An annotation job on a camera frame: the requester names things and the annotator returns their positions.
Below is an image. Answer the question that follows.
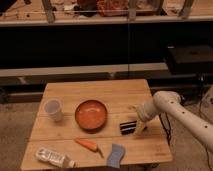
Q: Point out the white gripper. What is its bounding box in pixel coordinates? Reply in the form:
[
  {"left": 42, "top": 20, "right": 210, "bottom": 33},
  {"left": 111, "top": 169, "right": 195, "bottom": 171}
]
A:
[{"left": 131, "top": 100, "right": 160, "bottom": 136}]

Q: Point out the black striped eraser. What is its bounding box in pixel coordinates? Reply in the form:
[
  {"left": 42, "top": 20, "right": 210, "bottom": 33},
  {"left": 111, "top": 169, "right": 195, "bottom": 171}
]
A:
[{"left": 119, "top": 121, "right": 138, "bottom": 135}]

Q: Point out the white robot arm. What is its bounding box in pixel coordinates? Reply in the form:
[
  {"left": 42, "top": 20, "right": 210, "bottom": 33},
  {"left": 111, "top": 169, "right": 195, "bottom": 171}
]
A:
[{"left": 133, "top": 91, "right": 213, "bottom": 153}]

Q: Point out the blue sponge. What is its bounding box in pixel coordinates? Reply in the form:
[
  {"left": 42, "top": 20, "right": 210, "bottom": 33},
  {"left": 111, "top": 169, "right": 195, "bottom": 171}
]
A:
[{"left": 106, "top": 144, "right": 125, "bottom": 169}]

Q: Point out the orange bowl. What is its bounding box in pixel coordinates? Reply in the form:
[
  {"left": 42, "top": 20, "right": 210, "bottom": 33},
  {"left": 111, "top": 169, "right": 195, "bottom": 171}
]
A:
[{"left": 75, "top": 100, "right": 108, "bottom": 131}]

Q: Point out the orange toy carrot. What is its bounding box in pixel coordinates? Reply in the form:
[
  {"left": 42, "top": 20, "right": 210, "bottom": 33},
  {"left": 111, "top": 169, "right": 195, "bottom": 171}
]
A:
[{"left": 75, "top": 139, "right": 103, "bottom": 157}]

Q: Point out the wooden table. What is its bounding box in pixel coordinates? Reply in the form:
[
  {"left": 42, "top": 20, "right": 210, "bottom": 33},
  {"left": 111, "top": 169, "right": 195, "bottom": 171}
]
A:
[{"left": 21, "top": 79, "right": 172, "bottom": 171}]

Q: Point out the black box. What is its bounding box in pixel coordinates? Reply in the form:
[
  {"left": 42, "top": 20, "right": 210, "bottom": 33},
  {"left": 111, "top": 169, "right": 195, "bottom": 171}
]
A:
[{"left": 165, "top": 45, "right": 213, "bottom": 74}]

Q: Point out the clear plastic bottle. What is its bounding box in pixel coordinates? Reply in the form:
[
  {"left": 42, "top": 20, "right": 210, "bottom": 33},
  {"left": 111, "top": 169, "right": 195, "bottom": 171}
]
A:
[{"left": 35, "top": 147, "right": 75, "bottom": 168}]

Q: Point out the long shelf with clutter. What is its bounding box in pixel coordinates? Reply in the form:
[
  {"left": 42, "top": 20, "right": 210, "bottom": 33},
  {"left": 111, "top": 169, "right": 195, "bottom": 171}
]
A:
[{"left": 0, "top": 0, "right": 213, "bottom": 27}]

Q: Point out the black cable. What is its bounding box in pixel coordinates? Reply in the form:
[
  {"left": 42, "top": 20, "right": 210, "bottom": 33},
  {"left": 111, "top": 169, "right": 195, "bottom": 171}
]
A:
[{"left": 158, "top": 113, "right": 173, "bottom": 146}]

